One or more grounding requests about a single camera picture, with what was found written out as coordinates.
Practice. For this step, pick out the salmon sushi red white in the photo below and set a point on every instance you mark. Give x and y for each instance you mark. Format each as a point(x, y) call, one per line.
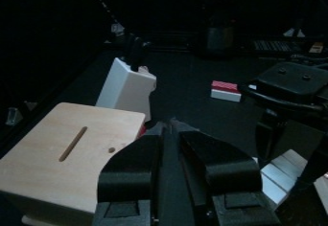
point(226, 91)

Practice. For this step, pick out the light wooden box with slot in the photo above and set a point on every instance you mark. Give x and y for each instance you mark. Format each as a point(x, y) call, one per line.
point(56, 159)

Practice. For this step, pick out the dark grey box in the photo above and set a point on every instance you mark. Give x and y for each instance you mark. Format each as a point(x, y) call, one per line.
point(220, 38)

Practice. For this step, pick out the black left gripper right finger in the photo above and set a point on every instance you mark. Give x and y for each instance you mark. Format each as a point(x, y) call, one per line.
point(227, 169)

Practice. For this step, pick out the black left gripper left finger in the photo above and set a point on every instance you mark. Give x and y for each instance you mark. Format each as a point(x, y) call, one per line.
point(127, 169)

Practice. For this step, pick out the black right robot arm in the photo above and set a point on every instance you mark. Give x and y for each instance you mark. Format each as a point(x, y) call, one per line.
point(295, 83)

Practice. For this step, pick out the white slatted block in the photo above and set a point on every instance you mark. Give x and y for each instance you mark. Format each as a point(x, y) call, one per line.
point(278, 175)

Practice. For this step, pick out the white knife block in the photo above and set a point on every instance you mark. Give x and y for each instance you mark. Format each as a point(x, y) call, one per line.
point(127, 91)

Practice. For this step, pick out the dark keyboard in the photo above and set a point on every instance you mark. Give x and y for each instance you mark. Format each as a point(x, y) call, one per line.
point(274, 45)

